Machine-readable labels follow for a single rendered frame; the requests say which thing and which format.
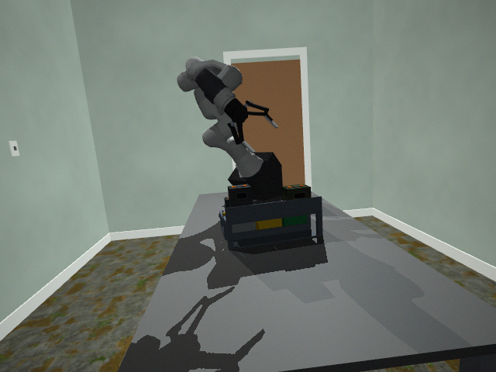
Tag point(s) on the green bin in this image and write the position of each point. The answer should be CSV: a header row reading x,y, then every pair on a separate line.
x,y
294,220

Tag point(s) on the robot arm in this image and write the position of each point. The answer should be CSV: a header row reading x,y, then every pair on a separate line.
x,y
203,78

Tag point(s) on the yellow open bin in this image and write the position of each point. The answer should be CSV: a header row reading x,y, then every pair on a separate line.
x,y
266,224

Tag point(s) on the grey open bin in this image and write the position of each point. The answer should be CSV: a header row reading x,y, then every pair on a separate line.
x,y
243,227

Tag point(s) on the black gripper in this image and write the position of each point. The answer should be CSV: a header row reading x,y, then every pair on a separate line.
x,y
238,113

